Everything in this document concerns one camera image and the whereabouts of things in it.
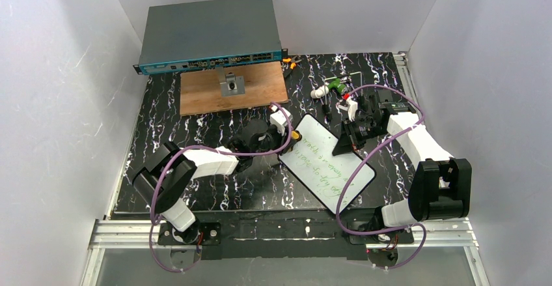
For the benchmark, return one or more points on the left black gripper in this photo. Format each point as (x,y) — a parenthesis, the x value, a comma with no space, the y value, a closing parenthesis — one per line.
(267,135)

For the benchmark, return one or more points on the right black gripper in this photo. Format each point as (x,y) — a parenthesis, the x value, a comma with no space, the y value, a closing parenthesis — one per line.
(357,129)

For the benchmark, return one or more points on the white dry-erase board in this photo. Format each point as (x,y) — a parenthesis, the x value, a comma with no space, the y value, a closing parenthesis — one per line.
(323,174)

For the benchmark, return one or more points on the yellow whiteboard eraser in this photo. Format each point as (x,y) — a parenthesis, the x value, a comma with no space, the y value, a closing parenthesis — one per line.
(295,136)

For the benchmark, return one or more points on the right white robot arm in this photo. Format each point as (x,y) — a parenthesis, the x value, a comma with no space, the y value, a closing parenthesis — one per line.
(441,185)

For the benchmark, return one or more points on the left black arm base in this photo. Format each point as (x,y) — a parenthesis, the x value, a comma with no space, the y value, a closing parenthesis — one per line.
(198,234)

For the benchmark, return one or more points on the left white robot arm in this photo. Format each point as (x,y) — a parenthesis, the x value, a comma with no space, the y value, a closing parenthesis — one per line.
(164,176)

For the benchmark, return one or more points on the black marble pattern mat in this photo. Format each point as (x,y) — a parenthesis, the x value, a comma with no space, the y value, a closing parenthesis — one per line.
(266,184)

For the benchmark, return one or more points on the green white marker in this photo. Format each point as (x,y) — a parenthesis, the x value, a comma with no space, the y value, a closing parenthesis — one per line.
(325,89)

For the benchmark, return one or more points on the brown wooden board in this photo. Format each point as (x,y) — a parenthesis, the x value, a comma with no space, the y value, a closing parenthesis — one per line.
(200,91)

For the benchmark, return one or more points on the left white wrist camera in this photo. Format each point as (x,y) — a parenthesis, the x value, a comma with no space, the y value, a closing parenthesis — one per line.
(280,118)

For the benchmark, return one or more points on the grey metal bracket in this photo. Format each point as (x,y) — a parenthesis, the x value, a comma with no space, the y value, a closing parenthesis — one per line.
(230,84)

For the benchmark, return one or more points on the orange handled pliers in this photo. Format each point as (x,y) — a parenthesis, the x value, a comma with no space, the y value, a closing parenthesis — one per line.
(292,62)

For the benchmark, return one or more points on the grey network switch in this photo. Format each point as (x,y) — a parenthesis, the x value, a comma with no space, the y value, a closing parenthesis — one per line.
(203,35)

